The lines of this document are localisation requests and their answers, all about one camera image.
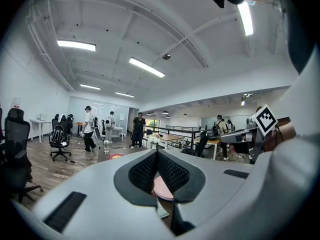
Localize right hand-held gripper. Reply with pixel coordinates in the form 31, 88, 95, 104
219, 103, 279, 164

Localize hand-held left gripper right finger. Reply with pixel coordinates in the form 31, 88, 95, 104
157, 148, 254, 231

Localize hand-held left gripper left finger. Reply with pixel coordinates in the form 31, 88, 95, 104
32, 150, 176, 237

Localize pink plate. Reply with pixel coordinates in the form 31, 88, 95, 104
152, 176, 175, 201

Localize green patterned sponge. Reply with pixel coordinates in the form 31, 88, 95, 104
156, 200, 170, 219

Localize person's right forearm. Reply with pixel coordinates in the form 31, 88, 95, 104
263, 117, 297, 153

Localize wooden desk white legs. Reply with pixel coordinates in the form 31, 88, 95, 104
193, 137, 222, 160
159, 133, 186, 150

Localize black office chair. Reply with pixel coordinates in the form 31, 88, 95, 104
49, 118, 72, 162
3, 107, 43, 204
194, 131, 210, 157
100, 119, 107, 141

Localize black metal railing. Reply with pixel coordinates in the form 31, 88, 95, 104
144, 124, 208, 150

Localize black backpack white stripes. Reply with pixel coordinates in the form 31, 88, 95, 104
51, 125, 67, 145

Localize round wooden table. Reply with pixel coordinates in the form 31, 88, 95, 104
73, 122, 86, 135

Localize person's black clothing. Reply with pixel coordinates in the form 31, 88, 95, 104
282, 0, 316, 75

